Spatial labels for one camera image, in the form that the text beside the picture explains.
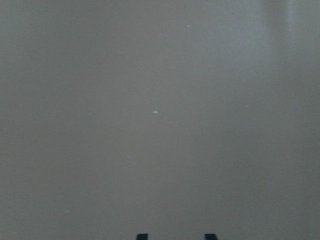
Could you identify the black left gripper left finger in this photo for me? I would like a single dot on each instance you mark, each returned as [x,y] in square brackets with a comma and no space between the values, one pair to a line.
[142,236]

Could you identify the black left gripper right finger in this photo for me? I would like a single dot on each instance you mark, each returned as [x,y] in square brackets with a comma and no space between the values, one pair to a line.
[210,236]

